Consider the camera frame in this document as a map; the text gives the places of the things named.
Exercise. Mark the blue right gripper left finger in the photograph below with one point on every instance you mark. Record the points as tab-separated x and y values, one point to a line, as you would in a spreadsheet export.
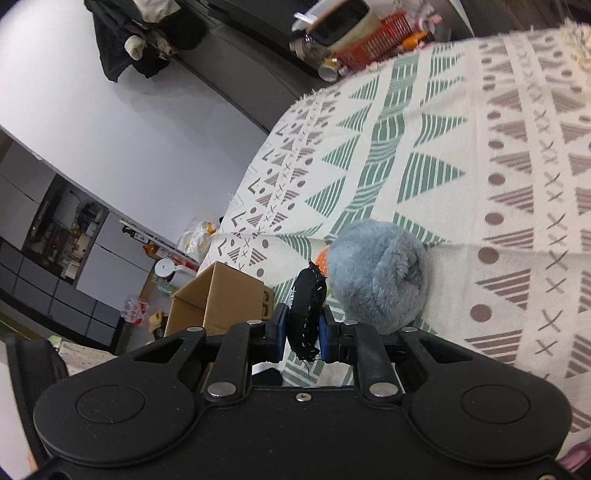
277	332

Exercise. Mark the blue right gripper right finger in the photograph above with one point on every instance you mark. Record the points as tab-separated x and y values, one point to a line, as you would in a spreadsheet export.
328	335

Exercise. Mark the black lace soft item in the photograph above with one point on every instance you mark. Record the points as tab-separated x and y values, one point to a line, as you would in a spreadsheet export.
307	298

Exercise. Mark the orange burger plush toy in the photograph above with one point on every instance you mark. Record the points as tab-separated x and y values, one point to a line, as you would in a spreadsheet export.
322	261

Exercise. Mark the grey-blue fluffy plush toy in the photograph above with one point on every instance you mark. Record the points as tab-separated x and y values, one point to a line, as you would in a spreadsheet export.
377	272

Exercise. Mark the brown cardboard box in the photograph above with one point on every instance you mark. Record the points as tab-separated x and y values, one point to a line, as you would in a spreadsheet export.
217	298

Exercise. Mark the yellow white plastic bag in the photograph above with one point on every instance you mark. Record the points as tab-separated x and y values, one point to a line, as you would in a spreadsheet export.
195	241

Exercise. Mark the white electric kettle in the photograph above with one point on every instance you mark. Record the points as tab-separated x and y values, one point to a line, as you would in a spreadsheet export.
176	275

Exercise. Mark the patterned white green blanket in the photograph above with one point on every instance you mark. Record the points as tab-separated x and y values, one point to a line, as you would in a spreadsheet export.
479	148

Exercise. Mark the orange carrot toy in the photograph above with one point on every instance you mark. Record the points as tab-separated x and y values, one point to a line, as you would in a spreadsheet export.
416	40

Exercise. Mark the red plastic basket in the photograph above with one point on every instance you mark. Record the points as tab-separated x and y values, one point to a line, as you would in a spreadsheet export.
377	46

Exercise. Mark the cream black round bowl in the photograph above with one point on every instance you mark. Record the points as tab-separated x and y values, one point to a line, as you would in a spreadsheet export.
341	24

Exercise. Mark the black clothes pile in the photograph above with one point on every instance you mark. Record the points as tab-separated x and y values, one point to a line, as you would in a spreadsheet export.
144	35

